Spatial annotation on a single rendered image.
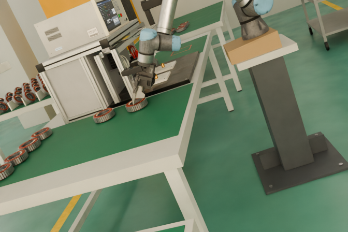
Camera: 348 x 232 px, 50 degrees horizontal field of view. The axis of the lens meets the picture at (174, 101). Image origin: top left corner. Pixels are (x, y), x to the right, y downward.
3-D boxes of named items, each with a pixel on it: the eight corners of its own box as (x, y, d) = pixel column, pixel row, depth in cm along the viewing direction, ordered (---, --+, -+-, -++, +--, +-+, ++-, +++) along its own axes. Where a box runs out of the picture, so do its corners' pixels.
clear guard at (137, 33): (170, 29, 218) (167, 19, 216) (163, 37, 196) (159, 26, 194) (121, 47, 226) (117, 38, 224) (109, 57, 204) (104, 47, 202)
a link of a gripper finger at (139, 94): (141, 105, 174) (146, 86, 176) (129, 102, 175) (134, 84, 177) (143, 106, 177) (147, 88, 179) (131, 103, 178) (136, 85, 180)
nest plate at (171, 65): (176, 61, 244) (175, 60, 244) (173, 68, 231) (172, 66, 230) (155, 69, 248) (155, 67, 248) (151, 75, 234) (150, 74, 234)
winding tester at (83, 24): (129, 22, 243) (116, -9, 237) (109, 34, 202) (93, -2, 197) (78, 42, 253) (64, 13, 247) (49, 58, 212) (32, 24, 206)
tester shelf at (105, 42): (140, 24, 253) (137, 17, 252) (110, 46, 191) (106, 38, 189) (84, 45, 265) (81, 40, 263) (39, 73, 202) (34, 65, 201)
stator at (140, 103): (150, 100, 190) (148, 93, 189) (144, 109, 180) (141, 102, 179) (131, 106, 194) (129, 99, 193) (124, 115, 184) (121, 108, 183)
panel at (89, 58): (136, 71, 265) (120, 32, 256) (109, 105, 204) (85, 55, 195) (135, 72, 265) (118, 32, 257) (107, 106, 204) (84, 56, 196)
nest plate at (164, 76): (171, 72, 222) (170, 70, 222) (167, 80, 208) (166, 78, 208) (148, 80, 226) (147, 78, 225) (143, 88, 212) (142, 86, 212)
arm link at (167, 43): (175, 35, 183) (153, 34, 180) (182, 34, 173) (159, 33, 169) (174, 52, 184) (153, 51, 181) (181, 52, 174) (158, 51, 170)
